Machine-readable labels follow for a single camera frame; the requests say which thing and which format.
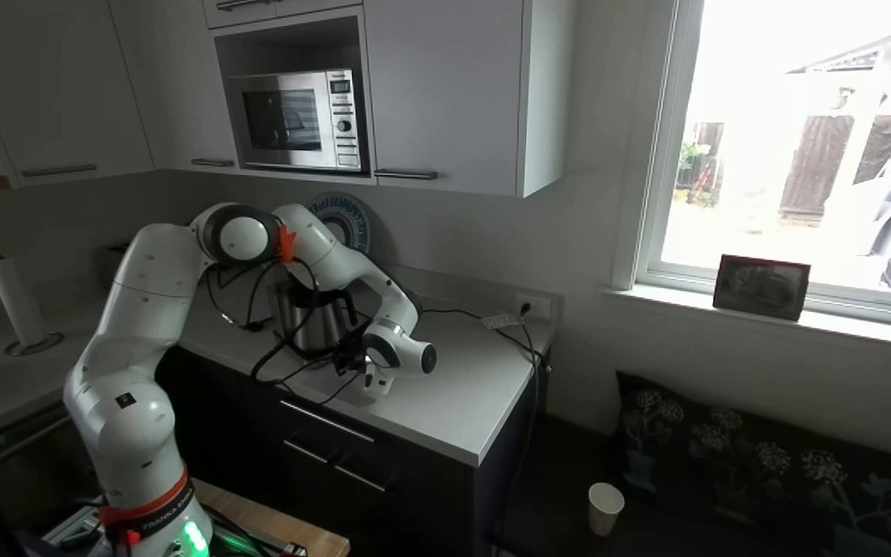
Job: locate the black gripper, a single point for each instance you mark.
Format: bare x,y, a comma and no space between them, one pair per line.
355,356

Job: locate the white wall cabinet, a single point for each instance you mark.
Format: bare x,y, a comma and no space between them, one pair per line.
455,93
54,93

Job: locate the blue decorative plate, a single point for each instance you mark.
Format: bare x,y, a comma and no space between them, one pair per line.
349,221

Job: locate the dark floral sofa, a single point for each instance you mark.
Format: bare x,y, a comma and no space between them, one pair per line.
775,473

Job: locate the white paper cup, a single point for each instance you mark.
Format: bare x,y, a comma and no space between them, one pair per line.
605,507

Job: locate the paper towel roll on holder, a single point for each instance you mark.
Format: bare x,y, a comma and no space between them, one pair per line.
13,297

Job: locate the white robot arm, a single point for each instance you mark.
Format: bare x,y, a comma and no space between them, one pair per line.
146,310

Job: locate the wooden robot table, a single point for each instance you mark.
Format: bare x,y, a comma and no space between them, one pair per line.
281,528

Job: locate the white wall socket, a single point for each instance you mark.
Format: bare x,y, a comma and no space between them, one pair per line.
533,306

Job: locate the dark picture frame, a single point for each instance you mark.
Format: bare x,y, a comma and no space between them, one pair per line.
761,287

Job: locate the dark base cabinet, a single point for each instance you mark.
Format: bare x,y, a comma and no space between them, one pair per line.
416,484

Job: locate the silver microwave oven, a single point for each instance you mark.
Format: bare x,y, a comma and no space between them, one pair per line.
295,123

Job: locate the white window frame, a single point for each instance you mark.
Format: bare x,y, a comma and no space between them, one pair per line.
663,155

